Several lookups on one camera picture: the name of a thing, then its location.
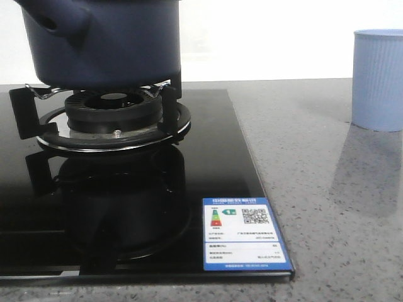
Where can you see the dark blue cooking pot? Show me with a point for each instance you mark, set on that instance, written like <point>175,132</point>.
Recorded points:
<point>103,44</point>

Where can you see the light blue ribbed plastic cup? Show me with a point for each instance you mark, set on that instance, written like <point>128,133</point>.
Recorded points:
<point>377,80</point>

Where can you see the black round gas burner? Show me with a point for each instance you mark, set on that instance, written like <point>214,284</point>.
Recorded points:
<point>105,111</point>

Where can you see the blue energy label sticker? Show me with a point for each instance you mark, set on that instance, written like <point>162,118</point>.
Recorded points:
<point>241,234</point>

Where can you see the black metal pot support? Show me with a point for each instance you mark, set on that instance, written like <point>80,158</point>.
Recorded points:
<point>52,129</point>

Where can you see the black glass gas stove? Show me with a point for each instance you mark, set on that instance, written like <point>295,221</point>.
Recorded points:
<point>131,217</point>

